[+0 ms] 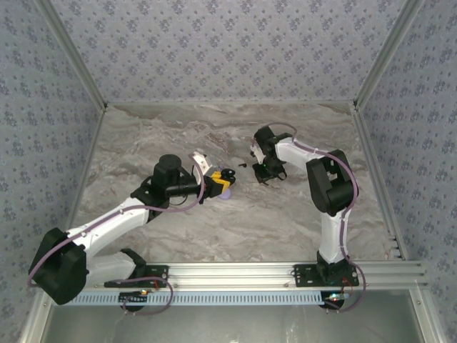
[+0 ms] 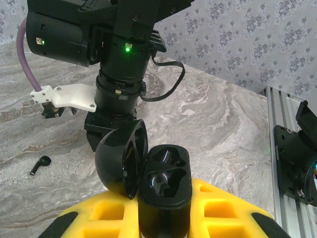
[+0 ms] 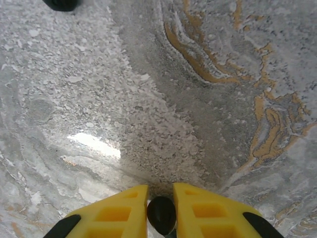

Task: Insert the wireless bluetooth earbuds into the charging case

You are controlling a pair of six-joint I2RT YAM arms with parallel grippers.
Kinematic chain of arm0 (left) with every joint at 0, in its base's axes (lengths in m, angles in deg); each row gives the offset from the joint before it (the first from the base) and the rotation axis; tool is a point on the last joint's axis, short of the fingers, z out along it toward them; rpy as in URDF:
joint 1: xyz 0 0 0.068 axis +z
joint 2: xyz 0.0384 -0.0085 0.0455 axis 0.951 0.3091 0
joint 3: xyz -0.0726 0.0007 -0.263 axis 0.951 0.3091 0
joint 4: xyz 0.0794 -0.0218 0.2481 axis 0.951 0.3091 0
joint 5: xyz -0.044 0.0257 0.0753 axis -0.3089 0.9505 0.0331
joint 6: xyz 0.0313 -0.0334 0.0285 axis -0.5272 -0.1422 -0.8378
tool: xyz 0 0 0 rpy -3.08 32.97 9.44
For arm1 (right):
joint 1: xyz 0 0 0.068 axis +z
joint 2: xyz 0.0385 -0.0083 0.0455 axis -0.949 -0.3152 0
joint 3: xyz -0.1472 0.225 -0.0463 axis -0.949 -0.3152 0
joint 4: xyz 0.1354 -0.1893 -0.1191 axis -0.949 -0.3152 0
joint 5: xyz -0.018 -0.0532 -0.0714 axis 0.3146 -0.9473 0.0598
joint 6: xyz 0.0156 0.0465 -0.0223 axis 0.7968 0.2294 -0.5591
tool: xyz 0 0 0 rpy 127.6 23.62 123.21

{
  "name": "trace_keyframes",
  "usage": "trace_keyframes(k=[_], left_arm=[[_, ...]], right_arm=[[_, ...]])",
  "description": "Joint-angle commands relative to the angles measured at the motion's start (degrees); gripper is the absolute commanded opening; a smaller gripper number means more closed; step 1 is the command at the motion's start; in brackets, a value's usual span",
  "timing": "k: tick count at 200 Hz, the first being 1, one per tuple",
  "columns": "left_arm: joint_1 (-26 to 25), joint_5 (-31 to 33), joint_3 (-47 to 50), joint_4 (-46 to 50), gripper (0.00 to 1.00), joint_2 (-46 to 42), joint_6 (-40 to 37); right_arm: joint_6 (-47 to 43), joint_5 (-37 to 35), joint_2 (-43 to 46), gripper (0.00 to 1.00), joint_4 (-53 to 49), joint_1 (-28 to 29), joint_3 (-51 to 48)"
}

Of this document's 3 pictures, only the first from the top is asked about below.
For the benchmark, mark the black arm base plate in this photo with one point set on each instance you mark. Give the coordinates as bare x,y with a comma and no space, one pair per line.
160,275
303,275

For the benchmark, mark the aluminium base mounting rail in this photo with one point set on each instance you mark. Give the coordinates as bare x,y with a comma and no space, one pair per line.
232,273

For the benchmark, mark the grey sheet metal panel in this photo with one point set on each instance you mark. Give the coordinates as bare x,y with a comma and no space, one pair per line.
232,325

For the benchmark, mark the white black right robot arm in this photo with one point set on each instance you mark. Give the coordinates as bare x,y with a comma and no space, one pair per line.
332,236

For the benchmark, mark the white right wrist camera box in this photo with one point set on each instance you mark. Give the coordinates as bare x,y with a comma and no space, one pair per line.
257,150

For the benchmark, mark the aluminium side rail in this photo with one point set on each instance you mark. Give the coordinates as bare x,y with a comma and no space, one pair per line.
91,153
376,178

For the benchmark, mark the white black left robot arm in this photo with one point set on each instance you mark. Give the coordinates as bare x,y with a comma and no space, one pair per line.
107,225

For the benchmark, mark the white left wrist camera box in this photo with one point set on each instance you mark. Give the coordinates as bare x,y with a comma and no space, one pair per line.
200,162

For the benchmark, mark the aluminium corner post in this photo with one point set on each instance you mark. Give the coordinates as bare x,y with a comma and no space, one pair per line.
386,53
74,53

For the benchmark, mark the purple earbuds charging case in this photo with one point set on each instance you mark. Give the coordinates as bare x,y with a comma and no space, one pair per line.
225,194

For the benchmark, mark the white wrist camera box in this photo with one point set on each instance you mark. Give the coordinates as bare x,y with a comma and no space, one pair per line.
200,162
257,150

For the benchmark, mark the aluminium frame leg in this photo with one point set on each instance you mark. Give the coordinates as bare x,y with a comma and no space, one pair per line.
35,323
428,321

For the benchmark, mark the small black controller board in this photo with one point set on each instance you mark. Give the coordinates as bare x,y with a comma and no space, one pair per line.
134,297
335,299

